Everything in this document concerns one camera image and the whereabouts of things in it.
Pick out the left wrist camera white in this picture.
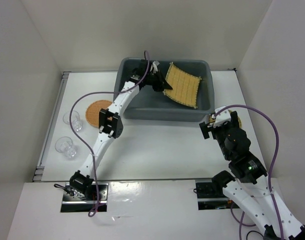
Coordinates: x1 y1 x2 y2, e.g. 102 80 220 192
151 60 160 74

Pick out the grey plastic bin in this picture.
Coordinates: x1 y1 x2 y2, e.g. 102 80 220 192
123 59 215 122

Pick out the clear plastic cup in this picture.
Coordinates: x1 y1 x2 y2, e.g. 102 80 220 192
62 110 83 132
55 136 77 159

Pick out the square bamboo mat tray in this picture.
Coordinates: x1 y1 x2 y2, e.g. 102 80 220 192
163 62 202 109

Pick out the black cable loop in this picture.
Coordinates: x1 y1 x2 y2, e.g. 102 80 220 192
246 230 266 240

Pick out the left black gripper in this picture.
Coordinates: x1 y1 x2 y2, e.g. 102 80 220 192
145 70 173 92

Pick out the round orange woven tray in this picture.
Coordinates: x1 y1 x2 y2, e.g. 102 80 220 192
85 100 112 128

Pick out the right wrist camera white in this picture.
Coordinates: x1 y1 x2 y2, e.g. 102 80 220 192
209 106 231 128

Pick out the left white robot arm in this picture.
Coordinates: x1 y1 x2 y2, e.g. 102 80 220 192
67 59 173 200

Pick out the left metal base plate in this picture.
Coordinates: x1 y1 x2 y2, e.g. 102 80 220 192
60 182 109 213

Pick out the round yellow bamboo tray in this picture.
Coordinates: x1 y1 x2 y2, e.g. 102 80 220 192
208 110 242 128

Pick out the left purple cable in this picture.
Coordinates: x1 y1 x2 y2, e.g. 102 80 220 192
69 50 151 218

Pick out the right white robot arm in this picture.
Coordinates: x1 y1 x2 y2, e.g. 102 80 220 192
199 107 305 240

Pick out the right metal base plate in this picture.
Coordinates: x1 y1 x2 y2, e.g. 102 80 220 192
193 178 239 211

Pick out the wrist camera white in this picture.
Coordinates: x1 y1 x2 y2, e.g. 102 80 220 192
151 60 160 74
209 106 231 128

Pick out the metal base plate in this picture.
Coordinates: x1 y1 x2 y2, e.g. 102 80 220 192
60 182 109 213
193 178 239 211

